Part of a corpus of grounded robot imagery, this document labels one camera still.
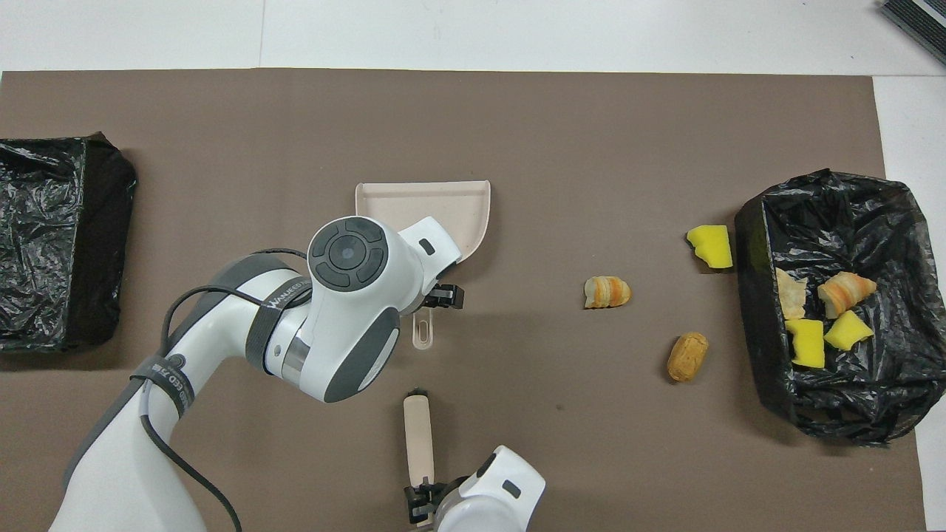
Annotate torn pale croissant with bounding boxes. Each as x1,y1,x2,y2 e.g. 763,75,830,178
775,267,809,320

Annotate brown bread roll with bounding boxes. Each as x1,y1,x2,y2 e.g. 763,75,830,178
667,332,709,383

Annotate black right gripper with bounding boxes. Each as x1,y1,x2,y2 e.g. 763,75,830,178
403,477,474,527

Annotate yellow sponge piece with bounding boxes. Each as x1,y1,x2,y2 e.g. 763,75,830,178
686,225,734,270

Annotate bin covered by black bag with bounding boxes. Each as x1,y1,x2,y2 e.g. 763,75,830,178
0,132,137,352

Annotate beige plastic dustpan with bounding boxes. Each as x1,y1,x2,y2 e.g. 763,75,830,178
355,180,492,350

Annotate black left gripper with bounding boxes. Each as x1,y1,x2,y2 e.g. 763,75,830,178
421,282,466,312

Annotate small striped croissant piece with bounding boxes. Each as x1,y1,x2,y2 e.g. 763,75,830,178
584,276,631,309

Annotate open bin with black bag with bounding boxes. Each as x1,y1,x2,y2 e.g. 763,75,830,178
735,168,933,446

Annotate orange striped croissant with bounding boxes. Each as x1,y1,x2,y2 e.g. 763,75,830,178
817,271,878,320

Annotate brown table mat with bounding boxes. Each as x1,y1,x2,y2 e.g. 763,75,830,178
0,69,927,532

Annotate grey ribbed object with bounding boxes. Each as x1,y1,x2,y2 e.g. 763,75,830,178
877,0,946,66

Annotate yellow notched sponge block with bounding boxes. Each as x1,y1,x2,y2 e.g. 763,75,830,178
785,318,826,369

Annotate small yellow sponge wedge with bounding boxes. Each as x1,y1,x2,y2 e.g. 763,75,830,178
823,310,875,352

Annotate beige hand brush black bristles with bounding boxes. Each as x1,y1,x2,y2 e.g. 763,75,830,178
403,388,437,490

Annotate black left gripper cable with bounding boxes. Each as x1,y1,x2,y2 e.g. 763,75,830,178
139,248,311,532

